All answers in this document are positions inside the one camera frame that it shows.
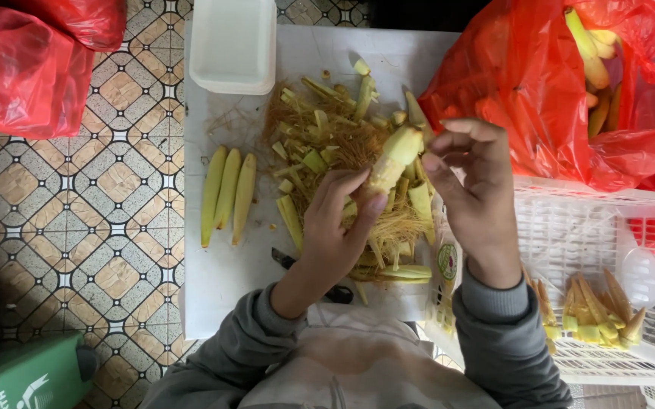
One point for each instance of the white cutting board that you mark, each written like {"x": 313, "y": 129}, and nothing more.
{"x": 230, "y": 272}

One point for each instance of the white plastic basket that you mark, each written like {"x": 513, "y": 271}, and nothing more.
{"x": 571, "y": 227}

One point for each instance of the small red plastic bag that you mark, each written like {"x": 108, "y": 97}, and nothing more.
{"x": 77, "y": 20}

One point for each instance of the person's light apron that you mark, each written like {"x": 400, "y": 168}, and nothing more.
{"x": 361, "y": 363}

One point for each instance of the person's right hand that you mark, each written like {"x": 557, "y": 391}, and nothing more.
{"x": 481, "y": 199}

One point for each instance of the clear bag with green label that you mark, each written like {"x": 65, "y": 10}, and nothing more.
{"x": 446, "y": 267}

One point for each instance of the half-husked baby corn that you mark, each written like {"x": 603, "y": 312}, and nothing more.
{"x": 394, "y": 159}

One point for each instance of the person's left hand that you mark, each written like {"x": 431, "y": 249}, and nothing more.
{"x": 327, "y": 238}

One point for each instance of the heap of trimmed baby corn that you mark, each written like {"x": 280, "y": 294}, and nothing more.
{"x": 594, "y": 312}

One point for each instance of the stack of white foam trays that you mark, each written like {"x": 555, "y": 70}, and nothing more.
{"x": 233, "y": 45}

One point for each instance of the red plastic bag with corn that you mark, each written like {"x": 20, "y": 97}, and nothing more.
{"x": 520, "y": 96}

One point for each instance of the large red plastic bag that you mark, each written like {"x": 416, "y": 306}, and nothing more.
{"x": 20, "y": 79}

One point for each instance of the pile of corn husks and silk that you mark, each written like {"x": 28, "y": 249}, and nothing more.
{"x": 333, "y": 136}

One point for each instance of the heap of unpeeled baby corn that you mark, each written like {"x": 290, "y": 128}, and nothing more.
{"x": 594, "y": 62}

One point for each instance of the green plastic container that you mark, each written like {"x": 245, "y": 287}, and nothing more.
{"x": 20, "y": 375}

